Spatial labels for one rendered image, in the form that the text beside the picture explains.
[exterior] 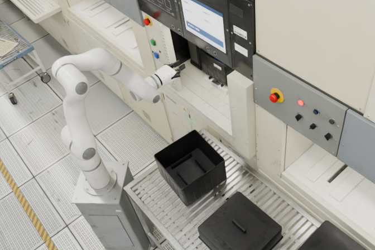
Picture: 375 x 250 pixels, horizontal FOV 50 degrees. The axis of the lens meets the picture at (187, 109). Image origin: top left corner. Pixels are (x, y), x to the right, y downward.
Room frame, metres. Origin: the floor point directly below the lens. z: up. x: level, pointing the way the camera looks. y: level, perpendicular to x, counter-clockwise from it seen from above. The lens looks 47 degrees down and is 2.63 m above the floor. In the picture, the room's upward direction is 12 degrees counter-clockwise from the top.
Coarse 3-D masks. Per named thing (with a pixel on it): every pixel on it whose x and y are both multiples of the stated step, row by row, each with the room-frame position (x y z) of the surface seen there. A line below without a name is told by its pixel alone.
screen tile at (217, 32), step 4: (204, 12) 1.49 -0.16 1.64; (208, 12) 1.46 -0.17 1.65; (204, 16) 1.49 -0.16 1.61; (208, 16) 1.47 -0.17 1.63; (212, 16) 1.44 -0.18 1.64; (216, 16) 1.42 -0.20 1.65; (212, 20) 1.45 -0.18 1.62; (216, 20) 1.42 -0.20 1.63; (220, 20) 1.40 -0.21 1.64; (204, 24) 1.50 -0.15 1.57; (208, 24) 1.47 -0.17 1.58; (216, 24) 1.43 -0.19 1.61; (220, 24) 1.40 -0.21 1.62; (204, 28) 1.50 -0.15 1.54; (208, 28) 1.47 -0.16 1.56; (212, 28) 1.45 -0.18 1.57; (216, 28) 1.43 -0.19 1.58; (220, 28) 1.40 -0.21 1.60; (212, 32) 1.45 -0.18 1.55; (216, 32) 1.43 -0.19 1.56; (220, 32) 1.40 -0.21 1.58; (220, 36) 1.41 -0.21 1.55
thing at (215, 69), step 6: (204, 54) 1.84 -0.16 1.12; (204, 60) 1.85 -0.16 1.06; (210, 60) 1.80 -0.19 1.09; (216, 60) 1.76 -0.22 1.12; (204, 66) 1.86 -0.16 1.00; (210, 66) 1.81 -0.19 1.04; (216, 66) 1.77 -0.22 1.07; (222, 66) 1.72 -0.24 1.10; (228, 66) 1.73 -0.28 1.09; (204, 72) 1.88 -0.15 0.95; (210, 72) 1.82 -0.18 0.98; (216, 72) 1.78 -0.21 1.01; (222, 72) 1.73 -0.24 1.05; (228, 72) 1.73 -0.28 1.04; (210, 78) 1.85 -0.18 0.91; (216, 78) 1.79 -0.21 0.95; (222, 78) 1.74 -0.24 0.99; (222, 84) 1.77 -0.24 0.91
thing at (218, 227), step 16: (240, 192) 1.04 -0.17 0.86; (224, 208) 0.97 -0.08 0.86; (240, 208) 0.96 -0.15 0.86; (256, 208) 0.94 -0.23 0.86; (208, 224) 0.91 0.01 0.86; (224, 224) 0.89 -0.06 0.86; (240, 224) 0.86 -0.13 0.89; (256, 224) 0.86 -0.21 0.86; (272, 224) 0.84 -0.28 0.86; (208, 240) 0.83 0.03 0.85; (224, 240) 0.82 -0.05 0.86; (240, 240) 0.80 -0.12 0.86; (256, 240) 0.78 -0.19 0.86; (272, 240) 0.78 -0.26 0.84
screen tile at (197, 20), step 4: (184, 0) 1.60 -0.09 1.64; (184, 4) 1.61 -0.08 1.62; (188, 4) 1.58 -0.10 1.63; (192, 4) 1.56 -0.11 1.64; (184, 8) 1.61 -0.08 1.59; (188, 8) 1.59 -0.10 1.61; (192, 8) 1.56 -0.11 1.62; (188, 12) 1.59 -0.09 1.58; (196, 12) 1.54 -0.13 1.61; (200, 12) 1.51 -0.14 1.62; (188, 16) 1.60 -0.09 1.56; (192, 16) 1.57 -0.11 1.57; (196, 16) 1.54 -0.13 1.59; (200, 16) 1.51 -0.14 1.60; (192, 20) 1.57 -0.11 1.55; (196, 20) 1.54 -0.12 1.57; (200, 20) 1.52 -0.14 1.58; (196, 24) 1.55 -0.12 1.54; (200, 24) 1.52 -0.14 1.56
